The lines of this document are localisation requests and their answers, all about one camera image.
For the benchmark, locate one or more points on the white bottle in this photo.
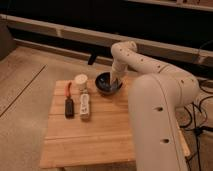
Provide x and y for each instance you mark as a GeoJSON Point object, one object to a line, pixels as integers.
{"type": "Point", "coordinates": [84, 105]}

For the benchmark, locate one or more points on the dark ceramic bowl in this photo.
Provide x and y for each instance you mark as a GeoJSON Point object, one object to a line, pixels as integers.
{"type": "Point", "coordinates": [104, 86]}

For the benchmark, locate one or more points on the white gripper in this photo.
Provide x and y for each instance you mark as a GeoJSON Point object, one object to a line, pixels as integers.
{"type": "Point", "coordinates": [115, 76]}

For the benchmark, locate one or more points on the white cup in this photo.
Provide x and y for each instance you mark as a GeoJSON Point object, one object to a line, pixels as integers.
{"type": "Point", "coordinates": [81, 81]}

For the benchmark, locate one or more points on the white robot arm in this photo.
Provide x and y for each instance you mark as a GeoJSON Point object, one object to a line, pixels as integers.
{"type": "Point", "coordinates": [153, 99]}

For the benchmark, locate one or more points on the wooden board table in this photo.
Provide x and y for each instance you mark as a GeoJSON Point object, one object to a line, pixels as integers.
{"type": "Point", "coordinates": [106, 138]}

